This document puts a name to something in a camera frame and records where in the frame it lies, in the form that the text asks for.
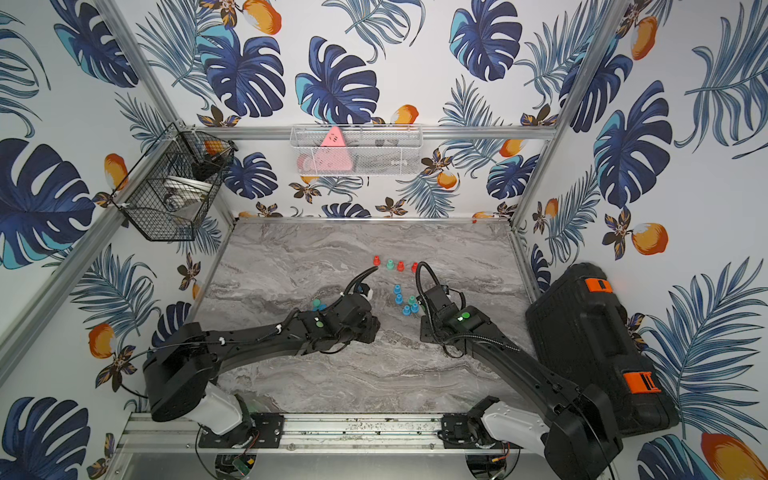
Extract black plastic tool case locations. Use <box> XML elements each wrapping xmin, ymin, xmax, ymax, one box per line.
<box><xmin>526</xmin><ymin>263</ymin><xmax>680</xmax><ymax>437</ymax></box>

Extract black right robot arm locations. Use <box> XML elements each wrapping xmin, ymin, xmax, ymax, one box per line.
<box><xmin>419</xmin><ymin>298</ymin><xmax>623</xmax><ymax>479</ymax></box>

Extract pink triangular object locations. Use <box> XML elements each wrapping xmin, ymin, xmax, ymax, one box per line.
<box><xmin>309</xmin><ymin>126</ymin><xmax>354</xmax><ymax>173</ymax></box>

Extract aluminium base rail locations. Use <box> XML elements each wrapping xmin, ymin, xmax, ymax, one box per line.
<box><xmin>119</xmin><ymin>411</ymin><xmax>607</xmax><ymax>455</ymax></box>

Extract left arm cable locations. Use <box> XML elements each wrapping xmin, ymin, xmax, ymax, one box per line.
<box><xmin>344</xmin><ymin>265</ymin><xmax>380</xmax><ymax>298</ymax></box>

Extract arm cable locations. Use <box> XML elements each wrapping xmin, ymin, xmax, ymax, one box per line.
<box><xmin>344</xmin><ymin>265</ymin><xmax>380</xmax><ymax>298</ymax></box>
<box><xmin>415</xmin><ymin>261</ymin><xmax>439</xmax><ymax>304</ymax></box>

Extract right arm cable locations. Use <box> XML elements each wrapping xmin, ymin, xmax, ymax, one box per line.
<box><xmin>415</xmin><ymin>261</ymin><xmax>439</xmax><ymax>304</ymax></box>

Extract white items in wire basket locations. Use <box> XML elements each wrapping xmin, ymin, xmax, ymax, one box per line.
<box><xmin>162</xmin><ymin>176</ymin><xmax>213</xmax><ymax>222</ymax></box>

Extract black wire basket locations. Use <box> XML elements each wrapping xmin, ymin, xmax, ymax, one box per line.
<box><xmin>109</xmin><ymin>124</ymin><xmax>238</xmax><ymax>242</ymax></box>

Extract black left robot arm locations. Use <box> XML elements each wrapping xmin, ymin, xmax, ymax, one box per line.
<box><xmin>143</xmin><ymin>294</ymin><xmax>380</xmax><ymax>444</ymax></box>

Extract clear wall shelf basket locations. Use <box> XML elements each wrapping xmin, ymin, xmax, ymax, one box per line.
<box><xmin>290</xmin><ymin>124</ymin><xmax>423</xmax><ymax>176</ymax></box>

